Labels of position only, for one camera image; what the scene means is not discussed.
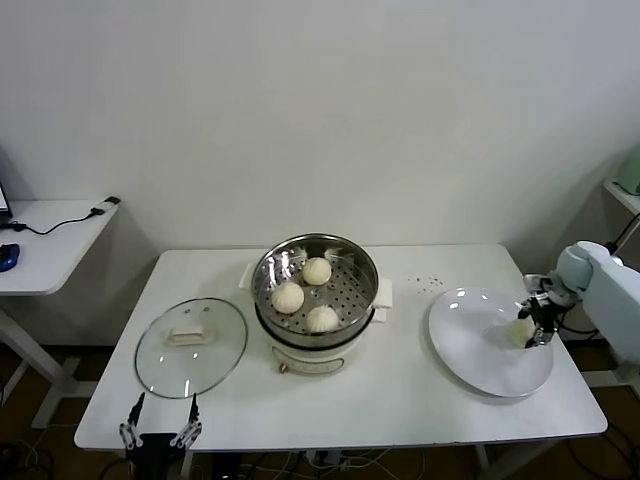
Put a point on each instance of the white shelf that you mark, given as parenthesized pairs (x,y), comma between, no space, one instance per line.
(625,197)

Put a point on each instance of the white table leg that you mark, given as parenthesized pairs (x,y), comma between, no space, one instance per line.
(189,467)
(482,465)

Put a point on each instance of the white and black adapter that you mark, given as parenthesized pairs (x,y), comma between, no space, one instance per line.
(106,205)

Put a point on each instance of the perforated steel steamer basket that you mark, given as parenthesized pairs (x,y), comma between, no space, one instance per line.
(360,270)

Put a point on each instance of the white side table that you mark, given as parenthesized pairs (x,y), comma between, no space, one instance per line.
(50,260)

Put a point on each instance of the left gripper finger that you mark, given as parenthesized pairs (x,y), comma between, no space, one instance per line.
(193,410)
(138,407)

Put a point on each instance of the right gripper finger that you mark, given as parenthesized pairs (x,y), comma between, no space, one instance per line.
(542,336)
(525,311)

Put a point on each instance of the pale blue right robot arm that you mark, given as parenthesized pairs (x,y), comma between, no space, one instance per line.
(610,295)

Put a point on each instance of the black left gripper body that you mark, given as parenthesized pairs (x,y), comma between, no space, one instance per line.
(152,450)

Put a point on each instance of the black laptop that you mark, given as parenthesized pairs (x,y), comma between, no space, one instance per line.
(4,220)

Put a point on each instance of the blue computer mouse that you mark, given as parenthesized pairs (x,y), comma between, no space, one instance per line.
(10,255)

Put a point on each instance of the white electric cooking pot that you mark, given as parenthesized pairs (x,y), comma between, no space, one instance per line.
(310,362)

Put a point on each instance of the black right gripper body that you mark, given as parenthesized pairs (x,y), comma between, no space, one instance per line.
(545,312)

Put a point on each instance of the pale green container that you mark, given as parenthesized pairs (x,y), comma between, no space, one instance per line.
(632,175)

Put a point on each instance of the white power strip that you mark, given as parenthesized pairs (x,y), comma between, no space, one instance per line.
(337,464)

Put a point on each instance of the white steamed baozi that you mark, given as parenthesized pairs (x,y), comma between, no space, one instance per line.
(321,319)
(316,270)
(287,298)
(516,332)

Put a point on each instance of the white round plate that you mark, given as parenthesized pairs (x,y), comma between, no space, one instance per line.
(465,340)

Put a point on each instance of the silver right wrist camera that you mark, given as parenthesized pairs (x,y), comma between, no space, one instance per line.
(537,283)

